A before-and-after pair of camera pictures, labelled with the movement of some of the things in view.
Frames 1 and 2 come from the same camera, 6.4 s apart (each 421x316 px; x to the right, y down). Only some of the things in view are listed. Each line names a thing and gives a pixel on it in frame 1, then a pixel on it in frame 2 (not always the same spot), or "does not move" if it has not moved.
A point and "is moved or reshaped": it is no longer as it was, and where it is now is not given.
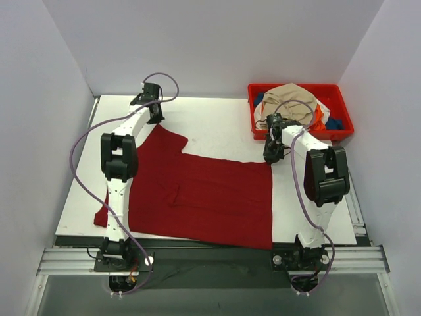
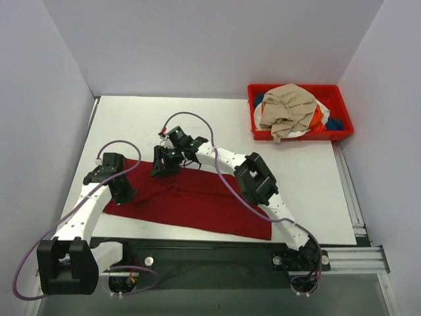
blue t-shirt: (331, 123) does not move
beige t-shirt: (291, 102) does not move
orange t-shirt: (318, 124) does not move
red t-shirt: (198, 197) is moved or reshaped
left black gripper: (155, 116) → (123, 192)
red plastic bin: (330, 93) does not move
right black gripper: (272, 151) → (163, 163)
